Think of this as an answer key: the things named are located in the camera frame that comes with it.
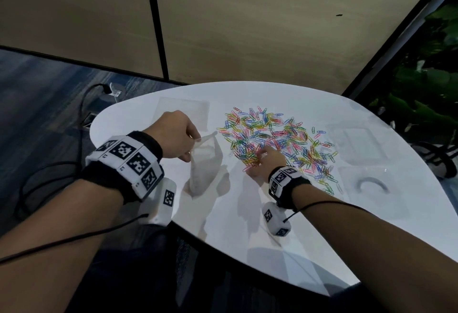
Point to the black plant stand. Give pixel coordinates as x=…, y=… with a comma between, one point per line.
x=436, y=160

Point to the clear plastic bag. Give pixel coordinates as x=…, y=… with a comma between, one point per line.
x=204, y=169
x=182, y=112

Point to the clear plastic box lid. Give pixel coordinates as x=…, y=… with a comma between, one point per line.
x=358, y=144

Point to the green leafy plant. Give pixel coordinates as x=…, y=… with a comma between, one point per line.
x=425, y=94

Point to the person's left forearm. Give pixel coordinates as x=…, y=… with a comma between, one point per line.
x=53, y=252

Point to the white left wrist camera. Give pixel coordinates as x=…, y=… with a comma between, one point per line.
x=159, y=205

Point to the person's left hand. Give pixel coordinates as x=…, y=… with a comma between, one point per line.
x=175, y=135

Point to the clear plastic box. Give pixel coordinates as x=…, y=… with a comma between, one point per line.
x=375, y=201

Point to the person's right hand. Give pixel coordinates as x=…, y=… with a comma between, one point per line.
x=270, y=162

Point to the marker wristband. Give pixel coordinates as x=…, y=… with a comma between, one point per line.
x=288, y=187
x=125, y=166

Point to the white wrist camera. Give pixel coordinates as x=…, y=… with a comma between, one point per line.
x=275, y=221
x=159, y=205

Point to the left marker wristband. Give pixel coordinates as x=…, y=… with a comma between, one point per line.
x=125, y=166

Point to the metal floor outlet box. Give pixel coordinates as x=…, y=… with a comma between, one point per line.
x=89, y=120

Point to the person's right forearm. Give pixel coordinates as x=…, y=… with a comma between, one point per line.
x=375, y=252

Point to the right marker wristband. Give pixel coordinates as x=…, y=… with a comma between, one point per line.
x=288, y=187

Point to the pile of coloured paper clips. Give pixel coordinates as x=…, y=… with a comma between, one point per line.
x=286, y=137

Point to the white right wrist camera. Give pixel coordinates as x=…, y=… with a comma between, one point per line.
x=275, y=221

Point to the floor power socket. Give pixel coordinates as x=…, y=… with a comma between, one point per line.
x=113, y=91

